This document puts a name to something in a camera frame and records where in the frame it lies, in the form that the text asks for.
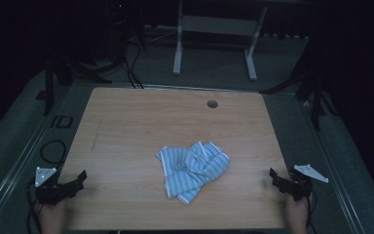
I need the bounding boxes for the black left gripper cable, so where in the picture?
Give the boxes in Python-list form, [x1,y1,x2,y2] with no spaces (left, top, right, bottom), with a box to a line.
[24,177,43,234]

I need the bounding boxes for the black looped cable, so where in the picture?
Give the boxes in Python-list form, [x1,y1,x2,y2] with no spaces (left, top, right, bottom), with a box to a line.
[39,139,68,166]

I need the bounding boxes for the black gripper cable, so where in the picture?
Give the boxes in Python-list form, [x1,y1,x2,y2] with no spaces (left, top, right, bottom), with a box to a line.
[306,189,318,234]
[24,177,43,234]

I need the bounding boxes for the black floor cables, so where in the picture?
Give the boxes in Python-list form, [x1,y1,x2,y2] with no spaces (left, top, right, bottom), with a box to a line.
[122,38,145,90]

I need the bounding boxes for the blue striped towel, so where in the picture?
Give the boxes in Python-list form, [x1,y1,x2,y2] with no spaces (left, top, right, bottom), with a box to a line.
[155,140,231,206]

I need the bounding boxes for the black floor stand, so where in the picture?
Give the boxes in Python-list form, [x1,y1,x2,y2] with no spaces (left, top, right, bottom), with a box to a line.
[259,64,339,132]
[35,55,113,117]

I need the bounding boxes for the person's right hand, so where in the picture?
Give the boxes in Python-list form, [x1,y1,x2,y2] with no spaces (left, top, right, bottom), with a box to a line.
[284,194,311,234]

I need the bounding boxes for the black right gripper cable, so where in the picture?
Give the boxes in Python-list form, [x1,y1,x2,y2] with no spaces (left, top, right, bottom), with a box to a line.
[306,189,318,234]

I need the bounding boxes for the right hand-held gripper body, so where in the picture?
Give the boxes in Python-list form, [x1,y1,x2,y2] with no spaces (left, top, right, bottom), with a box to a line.
[283,164,330,201]

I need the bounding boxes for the metal floor rail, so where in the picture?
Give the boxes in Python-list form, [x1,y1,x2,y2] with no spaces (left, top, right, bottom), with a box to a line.
[139,83,265,95]
[300,97,368,234]
[0,103,59,228]

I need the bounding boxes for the person's left hand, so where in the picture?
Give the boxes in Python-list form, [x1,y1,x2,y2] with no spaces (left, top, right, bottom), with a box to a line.
[37,198,68,234]

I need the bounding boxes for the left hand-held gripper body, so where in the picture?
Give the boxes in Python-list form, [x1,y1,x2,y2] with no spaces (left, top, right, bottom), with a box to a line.
[34,166,80,207]

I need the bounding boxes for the white desk frame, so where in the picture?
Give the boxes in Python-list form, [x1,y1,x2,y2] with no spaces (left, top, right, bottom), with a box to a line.
[172,0,269,82]

